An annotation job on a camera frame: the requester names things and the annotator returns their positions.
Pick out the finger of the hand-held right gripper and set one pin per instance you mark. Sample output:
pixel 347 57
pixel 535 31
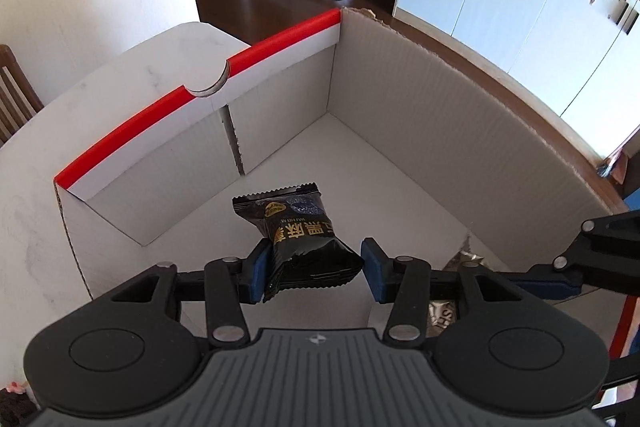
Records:
pixel 547 290

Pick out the black snack packet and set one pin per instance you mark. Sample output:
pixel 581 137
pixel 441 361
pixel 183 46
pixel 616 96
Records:
pixel 305 237

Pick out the wooden chair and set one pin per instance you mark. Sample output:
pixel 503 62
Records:
pixel 15 102

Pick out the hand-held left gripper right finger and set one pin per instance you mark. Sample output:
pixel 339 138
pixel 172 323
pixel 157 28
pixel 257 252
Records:
pixel 376 274

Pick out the white cardboard box red edge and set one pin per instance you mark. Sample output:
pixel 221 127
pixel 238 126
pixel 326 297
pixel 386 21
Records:
pixel 400 107

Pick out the silver snack packet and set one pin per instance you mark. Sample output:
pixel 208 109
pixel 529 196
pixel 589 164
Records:
pixel 442 317

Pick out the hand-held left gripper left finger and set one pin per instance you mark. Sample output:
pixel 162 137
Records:
pixel 257 277

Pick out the white cabinet with stickers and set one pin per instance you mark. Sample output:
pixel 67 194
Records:
pixel 525 7

